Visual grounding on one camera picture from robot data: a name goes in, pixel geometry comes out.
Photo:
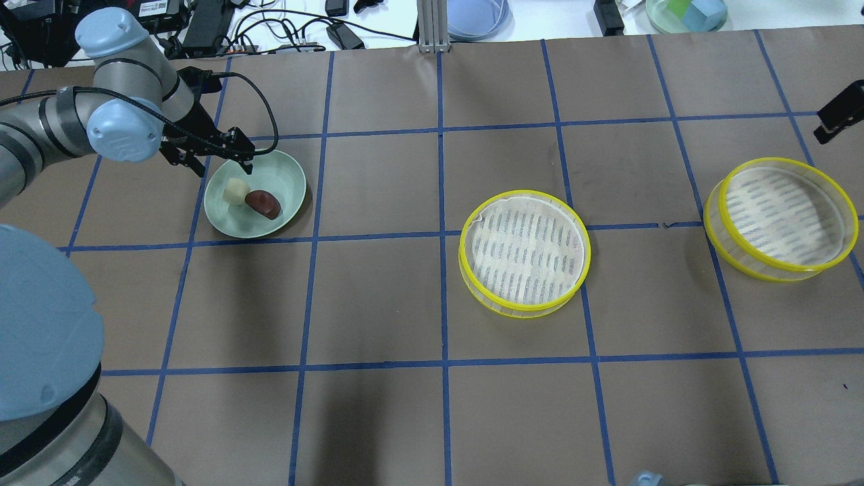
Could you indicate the aluminium frame post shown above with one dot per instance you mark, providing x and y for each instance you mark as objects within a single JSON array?
[{"x": 432, "y": 23}]

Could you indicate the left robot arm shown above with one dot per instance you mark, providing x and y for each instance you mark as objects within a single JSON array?
[{"x": 58, "y": 428}]

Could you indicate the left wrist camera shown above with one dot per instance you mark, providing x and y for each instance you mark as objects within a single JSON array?
[{"x": 200, "y": 81}]

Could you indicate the light green bowl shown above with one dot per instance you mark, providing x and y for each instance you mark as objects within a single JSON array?
[{"x": 276, "y": 172}]

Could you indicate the light blue plate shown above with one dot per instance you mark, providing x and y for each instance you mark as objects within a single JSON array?
[{"x": 476, "y": 20}]

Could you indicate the clear green bowl with sponges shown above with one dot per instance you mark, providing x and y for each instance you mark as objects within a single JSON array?
[{"x": 674, "y": 17}]

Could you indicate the yellow rimmed steamer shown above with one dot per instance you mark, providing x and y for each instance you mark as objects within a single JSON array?
[
  {"x": 524, "y": 254},
  {"x": 780, "y": 220}
]

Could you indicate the black power adapter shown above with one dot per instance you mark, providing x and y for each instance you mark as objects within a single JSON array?
[{"x": 344, "y": 38}]

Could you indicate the black device box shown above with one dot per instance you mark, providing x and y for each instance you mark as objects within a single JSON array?
[{"x": 208, "y": 26}]

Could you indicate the white steamed bun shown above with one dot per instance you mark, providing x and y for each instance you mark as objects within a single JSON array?
[{"x": 235, "y": 191}]

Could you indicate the dark red bun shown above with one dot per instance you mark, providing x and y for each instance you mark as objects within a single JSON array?
[{"x": 264, "y": 203}]

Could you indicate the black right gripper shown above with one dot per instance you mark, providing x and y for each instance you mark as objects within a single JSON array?
[{"x": 839, "y": 115}]

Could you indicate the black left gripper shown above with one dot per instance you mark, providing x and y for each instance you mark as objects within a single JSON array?
[{"x": 198, "y": 121}]

